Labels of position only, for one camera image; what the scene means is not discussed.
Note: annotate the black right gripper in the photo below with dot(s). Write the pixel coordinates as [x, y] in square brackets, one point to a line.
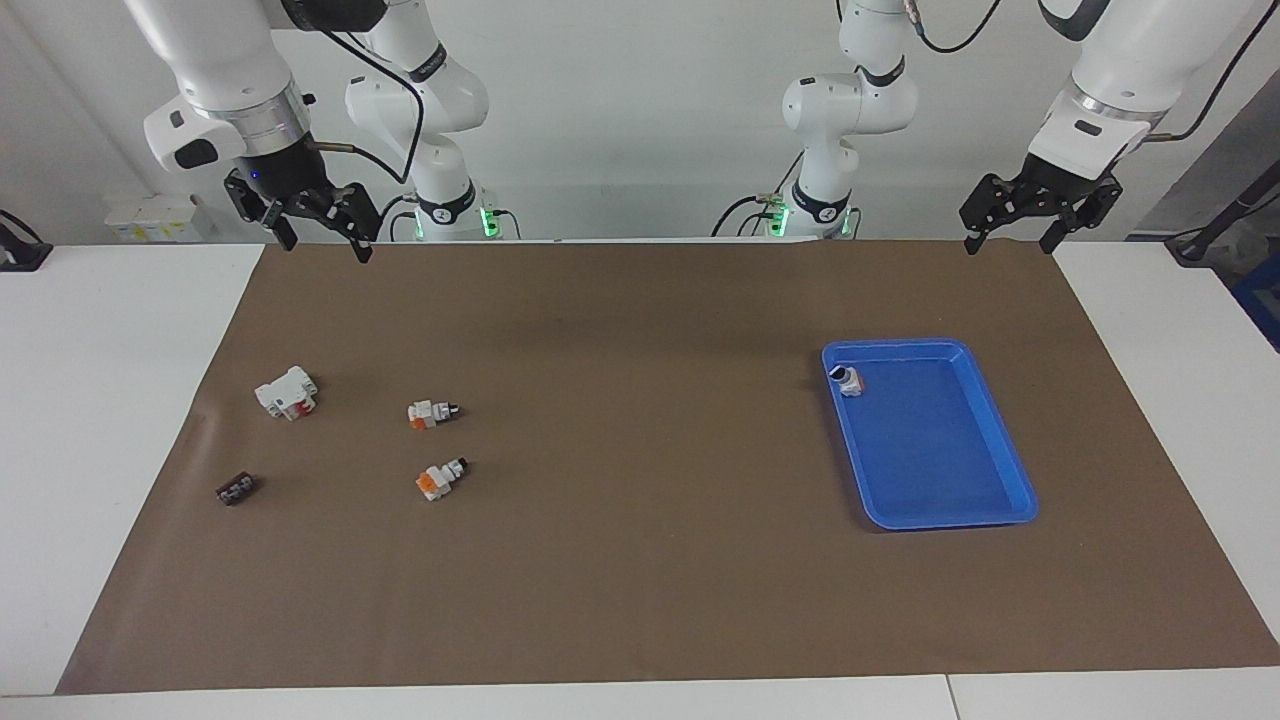
[280, 180]

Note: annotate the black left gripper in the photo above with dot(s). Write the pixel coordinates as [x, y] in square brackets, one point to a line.
[1055, 185]

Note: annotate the green capped selector switch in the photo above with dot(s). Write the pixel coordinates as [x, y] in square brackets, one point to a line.
[850, 383]

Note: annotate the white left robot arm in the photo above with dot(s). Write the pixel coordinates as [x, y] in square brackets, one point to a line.
[850, 105]

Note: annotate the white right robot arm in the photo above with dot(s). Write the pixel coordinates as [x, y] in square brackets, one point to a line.
[220, 60]

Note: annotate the white cardboard box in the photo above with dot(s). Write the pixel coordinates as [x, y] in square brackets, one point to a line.
[150, 215]

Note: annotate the black stand pole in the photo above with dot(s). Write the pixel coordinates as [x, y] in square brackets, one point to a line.
[1195, 245]

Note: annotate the white red circuit breaker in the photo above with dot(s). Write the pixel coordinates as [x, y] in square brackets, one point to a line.
[285, 393]

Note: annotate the blue crate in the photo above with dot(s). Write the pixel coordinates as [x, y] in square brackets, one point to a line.
[1262, 300]

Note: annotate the white orange connector upper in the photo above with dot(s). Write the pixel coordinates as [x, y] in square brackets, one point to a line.
[430, 411]

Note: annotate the blue plastic tray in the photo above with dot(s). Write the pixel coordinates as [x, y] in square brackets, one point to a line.
[930, 450]

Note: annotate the small dark terminal block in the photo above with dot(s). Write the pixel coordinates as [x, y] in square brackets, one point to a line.
[236, 490]

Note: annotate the brown table mat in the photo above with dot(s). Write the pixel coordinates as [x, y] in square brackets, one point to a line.
[640, 560]

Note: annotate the orange capped push switch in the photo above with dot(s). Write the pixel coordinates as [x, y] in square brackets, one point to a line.
[435, 484]

